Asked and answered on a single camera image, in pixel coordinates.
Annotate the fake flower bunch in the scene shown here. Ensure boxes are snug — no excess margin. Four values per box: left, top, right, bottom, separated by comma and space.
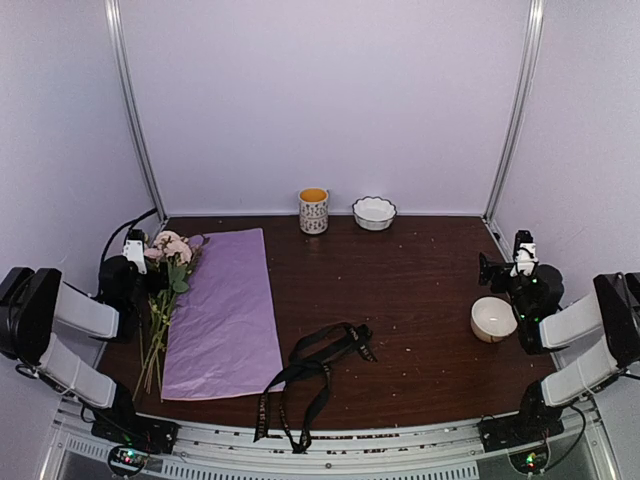
133, 230, 209, 398

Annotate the purple wrapping paper sheet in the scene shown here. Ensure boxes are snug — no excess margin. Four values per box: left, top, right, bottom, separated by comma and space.
161, 228, 283, 402

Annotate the black printed ribbon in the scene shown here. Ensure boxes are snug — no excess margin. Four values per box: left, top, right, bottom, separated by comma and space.
253, 322, 378, 454

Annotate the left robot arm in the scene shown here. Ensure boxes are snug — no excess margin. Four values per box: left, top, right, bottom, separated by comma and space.
1, 255, 144, 444

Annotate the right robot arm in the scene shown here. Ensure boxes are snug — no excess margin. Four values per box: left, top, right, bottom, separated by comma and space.
479, 249, 639, 442

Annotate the plain white bowl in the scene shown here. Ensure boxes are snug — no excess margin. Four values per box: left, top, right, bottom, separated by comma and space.
471, 296, 517, 343

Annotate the white scalloped bowl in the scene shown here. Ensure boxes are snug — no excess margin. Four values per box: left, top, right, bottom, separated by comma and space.
352, 196, 397, 232

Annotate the right green circuit board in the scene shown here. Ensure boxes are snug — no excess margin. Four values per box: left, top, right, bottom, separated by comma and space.
509, 447, 549, 475

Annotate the green circuit board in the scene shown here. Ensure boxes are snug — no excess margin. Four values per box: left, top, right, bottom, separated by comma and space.
107, 445, 150, 477
509, 447, 549, 475

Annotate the left green circuit board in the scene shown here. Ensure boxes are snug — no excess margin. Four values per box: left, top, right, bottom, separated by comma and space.
107, 445, 150, 477

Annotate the patterned cup with orange inside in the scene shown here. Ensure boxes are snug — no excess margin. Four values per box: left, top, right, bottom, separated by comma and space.
298, 188, 329, 235

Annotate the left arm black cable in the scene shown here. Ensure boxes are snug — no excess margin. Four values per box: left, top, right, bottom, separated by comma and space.
97, 208, 159, 296

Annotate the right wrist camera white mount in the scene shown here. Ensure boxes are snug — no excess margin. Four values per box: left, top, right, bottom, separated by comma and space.
510, 230, 539, 277

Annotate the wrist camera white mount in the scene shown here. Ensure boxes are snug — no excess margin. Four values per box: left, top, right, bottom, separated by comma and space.
510, 230, 539, 277
122, 228, 147, 275

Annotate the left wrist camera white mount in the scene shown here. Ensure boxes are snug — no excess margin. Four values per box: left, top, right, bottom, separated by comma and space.
122, 228, 147, 275

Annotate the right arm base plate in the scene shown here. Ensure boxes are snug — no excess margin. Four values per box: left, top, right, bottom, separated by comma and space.
477, 414, 564, 452

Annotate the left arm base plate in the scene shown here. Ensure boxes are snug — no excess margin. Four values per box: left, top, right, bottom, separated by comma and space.
91, 417, 179, 454

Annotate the front aluminium rail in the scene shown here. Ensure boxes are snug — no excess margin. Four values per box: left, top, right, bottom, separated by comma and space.
36, 400, 621, 479

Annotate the right aluminium frame post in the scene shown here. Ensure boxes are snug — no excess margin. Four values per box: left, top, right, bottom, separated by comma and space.
483, 0, 545, 224

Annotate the aluminium frame post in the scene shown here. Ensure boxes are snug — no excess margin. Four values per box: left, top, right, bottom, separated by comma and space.
104, 0, 168, 221
483, 0, 545, 224

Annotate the left aluminium frame post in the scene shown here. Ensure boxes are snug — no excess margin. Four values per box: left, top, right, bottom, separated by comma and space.
104, 0, 168, 221

